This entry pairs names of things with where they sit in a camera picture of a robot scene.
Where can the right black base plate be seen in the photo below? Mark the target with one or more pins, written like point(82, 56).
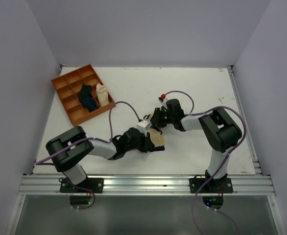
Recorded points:
point(196, 182)

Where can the aluminium right side rail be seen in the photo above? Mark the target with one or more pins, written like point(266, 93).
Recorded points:
point(248, 138)

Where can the aluminium front rail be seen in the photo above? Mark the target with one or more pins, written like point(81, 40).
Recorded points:
point(158, 185)

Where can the aluminium rail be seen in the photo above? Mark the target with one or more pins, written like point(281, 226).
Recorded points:
point(158, 185)
point(248, 138)

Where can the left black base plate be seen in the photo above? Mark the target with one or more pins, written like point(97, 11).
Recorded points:
point(94, 184)

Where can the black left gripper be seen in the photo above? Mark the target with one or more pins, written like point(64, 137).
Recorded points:
point(147, 144)

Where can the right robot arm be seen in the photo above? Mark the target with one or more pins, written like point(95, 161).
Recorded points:
point(221, 131)

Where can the rolled navy underwear in tray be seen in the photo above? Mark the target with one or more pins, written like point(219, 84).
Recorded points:
point(90, 104)

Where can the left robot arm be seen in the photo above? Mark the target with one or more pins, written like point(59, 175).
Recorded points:
point(67, 149)

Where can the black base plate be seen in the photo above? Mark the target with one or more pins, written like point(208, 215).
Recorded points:
point(94, 184)
point(196, 182)

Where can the rolled beige underwear in tray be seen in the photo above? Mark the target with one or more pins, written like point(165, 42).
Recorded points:
point(102, 94)

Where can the rolled black underwear in tray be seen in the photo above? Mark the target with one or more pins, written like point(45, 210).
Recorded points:
point(85, 92)

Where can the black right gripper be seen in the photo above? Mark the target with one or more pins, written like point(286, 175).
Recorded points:
point(155, 119)

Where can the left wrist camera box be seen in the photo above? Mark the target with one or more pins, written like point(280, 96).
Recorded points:
point(143, 126)

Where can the beige underwear with dark trim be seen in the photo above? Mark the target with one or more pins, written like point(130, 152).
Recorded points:
point(157, 138)

